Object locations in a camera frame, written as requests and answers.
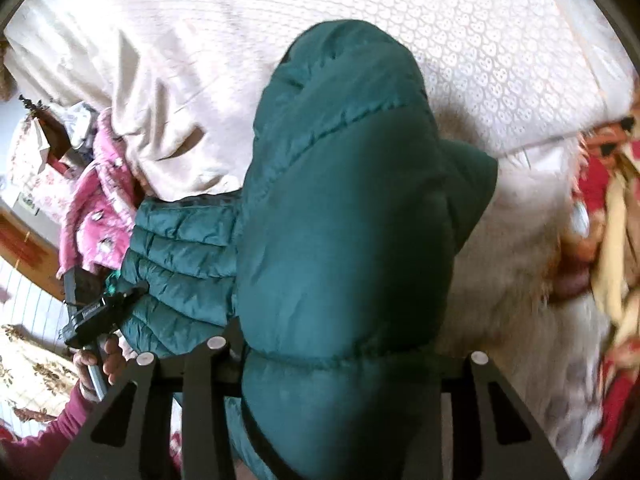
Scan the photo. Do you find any cream brown floral cloth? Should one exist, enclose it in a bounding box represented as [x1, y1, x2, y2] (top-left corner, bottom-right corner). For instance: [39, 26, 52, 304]
[0, 324, 87, 426]

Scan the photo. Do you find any person's left hand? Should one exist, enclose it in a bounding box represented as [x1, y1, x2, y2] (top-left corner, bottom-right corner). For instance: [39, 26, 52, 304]
[74, 335, 129, 404]

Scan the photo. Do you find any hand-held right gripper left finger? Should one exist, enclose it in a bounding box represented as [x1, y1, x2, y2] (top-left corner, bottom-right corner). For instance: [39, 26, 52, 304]
[50, 335, 246, 480]

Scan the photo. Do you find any pink penguin print cloth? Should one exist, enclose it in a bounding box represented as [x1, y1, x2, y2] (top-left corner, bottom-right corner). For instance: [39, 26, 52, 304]
[57, 109, 147, 282]

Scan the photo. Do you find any person's left forearm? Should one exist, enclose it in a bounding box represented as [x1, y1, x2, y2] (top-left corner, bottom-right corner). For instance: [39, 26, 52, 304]
[0, 385, 103, 480]

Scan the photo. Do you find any orange yellow red blanket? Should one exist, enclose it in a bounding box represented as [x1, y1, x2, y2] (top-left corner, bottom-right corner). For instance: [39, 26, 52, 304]
[560, 115, 640, 461]

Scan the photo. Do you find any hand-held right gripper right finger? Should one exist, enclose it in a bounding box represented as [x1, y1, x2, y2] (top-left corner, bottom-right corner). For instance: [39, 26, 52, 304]
[440, 350, 568, 480]

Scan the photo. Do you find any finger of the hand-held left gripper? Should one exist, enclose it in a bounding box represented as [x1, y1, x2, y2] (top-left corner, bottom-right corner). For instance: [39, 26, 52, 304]
[111, 281, 151, 312]

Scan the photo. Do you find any green puffer jacket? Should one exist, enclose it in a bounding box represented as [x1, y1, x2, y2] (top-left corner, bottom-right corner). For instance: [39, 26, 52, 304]
[117, 19, 499, 480]

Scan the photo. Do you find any brown wooden furniture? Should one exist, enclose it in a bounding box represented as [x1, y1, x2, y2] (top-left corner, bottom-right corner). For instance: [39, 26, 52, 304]
[0, 209, 68, 297]

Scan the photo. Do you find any pink floral white cloth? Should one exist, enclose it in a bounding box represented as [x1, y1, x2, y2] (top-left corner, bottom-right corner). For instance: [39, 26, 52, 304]
[6, 114, 81, 213]

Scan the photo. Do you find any white floral fleece blanket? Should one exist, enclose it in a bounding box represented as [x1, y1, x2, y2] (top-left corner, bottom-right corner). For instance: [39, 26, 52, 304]
[440, 125, 618, 480]

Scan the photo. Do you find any cream patterned bedspread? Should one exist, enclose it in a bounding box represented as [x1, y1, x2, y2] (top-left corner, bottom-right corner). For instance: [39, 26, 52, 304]
[2, 0, 638, 201]

